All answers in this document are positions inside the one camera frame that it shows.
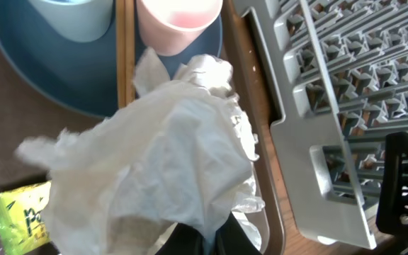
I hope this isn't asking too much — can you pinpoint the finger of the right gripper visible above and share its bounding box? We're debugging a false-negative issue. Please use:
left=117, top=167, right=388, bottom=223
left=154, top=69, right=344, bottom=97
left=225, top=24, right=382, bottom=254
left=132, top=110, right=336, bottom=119
left=376, top=132, right=408, bottom=246

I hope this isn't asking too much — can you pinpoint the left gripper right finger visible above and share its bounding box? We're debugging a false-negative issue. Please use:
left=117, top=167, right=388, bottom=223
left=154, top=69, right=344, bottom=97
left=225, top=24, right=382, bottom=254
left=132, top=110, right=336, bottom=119
left=215, top=213, right=261, bottom=255

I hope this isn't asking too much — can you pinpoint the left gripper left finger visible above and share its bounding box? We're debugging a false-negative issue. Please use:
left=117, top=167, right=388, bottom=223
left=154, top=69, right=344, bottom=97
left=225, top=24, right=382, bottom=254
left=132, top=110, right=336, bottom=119
left=155, top=223, right=203, bottom=255

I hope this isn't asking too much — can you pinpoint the white tissue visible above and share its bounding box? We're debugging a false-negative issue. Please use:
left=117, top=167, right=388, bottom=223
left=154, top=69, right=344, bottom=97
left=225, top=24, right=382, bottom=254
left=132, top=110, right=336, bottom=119
left=16, top=48, right=265, bottom=254

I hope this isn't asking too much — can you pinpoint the green yellow snack wrapper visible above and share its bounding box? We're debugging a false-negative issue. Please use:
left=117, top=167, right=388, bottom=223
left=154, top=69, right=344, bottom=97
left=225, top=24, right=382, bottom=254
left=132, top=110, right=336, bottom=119
left=0, top=181, right=51, bottom=255

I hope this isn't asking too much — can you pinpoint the grey dishwasher rack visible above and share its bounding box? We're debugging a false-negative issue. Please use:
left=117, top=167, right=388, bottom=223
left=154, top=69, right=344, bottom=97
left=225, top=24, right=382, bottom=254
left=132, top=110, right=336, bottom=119
left=234, top=0, right=408, bottom=250

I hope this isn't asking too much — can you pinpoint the dark blue plate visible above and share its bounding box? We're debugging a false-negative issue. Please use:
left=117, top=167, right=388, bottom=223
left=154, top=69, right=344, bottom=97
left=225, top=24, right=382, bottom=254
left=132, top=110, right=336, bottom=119
left=0, top=0, right=224, bottom=119

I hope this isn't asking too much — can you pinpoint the pink cup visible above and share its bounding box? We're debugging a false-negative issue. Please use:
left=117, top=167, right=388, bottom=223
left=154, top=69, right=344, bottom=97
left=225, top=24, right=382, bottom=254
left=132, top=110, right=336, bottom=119
left=136, top=0, right=223, bottom=57

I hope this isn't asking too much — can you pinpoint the brown serving tray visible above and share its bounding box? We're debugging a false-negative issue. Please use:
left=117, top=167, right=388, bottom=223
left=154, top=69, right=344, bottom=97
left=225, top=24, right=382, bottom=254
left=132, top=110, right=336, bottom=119
left=0, top=0, right=285, bottom=255

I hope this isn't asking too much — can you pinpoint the right wooden chopstick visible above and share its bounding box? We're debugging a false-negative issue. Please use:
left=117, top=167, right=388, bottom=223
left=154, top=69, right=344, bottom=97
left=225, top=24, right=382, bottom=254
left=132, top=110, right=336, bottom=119
left=125, top=0, right=136, bottom=105

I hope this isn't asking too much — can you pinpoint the wooden chopstick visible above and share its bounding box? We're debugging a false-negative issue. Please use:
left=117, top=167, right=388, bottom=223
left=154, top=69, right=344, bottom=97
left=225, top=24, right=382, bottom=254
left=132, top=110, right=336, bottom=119
left=125, top=0, right=136, bottom=105
left=115, top=0, right=126, bottom=108

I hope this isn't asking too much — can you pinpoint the left wooden chopstick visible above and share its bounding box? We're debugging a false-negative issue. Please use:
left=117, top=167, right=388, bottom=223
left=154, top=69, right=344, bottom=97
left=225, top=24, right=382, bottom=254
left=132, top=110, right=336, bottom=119
left=115, top=0, right=126, bottom=108

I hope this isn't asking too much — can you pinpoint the light blue cup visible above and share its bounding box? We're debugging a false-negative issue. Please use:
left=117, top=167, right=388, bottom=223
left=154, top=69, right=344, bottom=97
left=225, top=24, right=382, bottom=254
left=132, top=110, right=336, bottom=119
left=28, top=0, right=114, bottom=43

